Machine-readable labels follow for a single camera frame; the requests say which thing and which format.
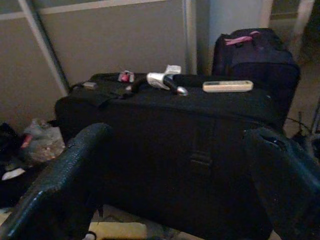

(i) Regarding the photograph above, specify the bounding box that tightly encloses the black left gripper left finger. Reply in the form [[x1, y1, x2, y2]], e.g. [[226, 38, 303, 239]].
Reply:
[[4, 122, 116, 240]]

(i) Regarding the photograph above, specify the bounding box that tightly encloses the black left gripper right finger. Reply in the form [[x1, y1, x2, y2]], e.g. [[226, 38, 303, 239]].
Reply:
[[242, 127, 320, 240]]

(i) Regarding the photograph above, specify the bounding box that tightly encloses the clear plastic bag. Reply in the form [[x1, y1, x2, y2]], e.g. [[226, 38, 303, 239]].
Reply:
[[21, 118, 66, 163]]

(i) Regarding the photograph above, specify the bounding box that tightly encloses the white paper sheet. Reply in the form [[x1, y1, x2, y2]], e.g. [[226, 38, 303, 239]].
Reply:
[[1, 167, 26, 181]]

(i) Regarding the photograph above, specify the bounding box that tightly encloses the black bag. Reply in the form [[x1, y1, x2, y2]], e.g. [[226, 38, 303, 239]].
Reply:
[[0, 121, 28, 166]]

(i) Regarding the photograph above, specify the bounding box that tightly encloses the large black fabric suitcase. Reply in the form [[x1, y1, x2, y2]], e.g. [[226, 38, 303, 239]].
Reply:
[[53, 72, 285, 240]]

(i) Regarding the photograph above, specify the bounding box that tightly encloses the white remote control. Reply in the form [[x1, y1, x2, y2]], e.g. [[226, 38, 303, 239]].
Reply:
[[201, 79, 255, 93]]

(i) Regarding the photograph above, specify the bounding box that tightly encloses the small red item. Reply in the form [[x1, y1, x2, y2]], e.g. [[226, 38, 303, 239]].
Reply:
[[117, 70, 136, 83]]

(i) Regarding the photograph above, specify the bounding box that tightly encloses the dark purple suitcase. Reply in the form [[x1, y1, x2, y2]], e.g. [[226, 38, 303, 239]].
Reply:
[[211, 27, 301, 126]]

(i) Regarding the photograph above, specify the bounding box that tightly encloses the grey panel sliding wardrobe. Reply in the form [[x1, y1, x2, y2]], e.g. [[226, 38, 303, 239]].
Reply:
[[0, 0, 198, 131]]

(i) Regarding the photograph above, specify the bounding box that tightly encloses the pink ribbon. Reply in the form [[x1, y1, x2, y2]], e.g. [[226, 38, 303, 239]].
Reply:
[[223, 30, 262, 47]]

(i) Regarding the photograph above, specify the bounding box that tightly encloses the white paper luggage tag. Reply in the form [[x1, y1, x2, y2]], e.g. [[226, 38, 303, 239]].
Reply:
[[164, 64, 182, 75]]

